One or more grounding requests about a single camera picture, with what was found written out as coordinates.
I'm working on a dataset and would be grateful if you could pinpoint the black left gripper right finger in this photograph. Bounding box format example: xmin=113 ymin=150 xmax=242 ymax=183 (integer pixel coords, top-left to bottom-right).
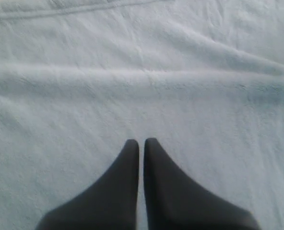
xmin=143 ymin=138 xmax=260 ymax=230

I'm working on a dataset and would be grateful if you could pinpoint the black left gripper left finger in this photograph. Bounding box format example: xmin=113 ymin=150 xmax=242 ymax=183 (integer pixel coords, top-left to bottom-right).
xmin=36 ymin=139 xmax=139 ymax=230

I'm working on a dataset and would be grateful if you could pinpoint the light blue fleece towel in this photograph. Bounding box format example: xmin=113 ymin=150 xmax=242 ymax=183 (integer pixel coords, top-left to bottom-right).
xmin=0 ymin=0 xmax=284 ymax=230

